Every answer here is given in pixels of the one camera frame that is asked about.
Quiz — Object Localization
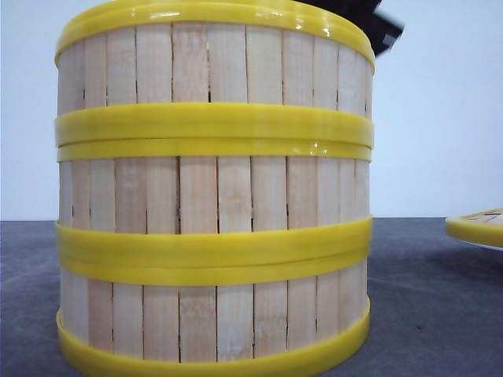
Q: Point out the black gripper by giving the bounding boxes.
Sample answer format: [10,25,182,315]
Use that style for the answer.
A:
[328,0,404,56]

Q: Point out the bamboo steamer basket single bun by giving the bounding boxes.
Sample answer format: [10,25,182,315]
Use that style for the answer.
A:
[55,1,374,161]

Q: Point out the woven bamboo steamer lid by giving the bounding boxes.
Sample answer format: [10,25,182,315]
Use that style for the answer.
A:
[446,208,503,248]

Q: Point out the bamboo steamer basket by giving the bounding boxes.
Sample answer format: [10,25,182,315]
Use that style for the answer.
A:
[57,156,372,285]
[57,261,370,376]

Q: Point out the white plate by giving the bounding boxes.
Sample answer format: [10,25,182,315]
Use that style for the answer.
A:
[467,242,502,262]

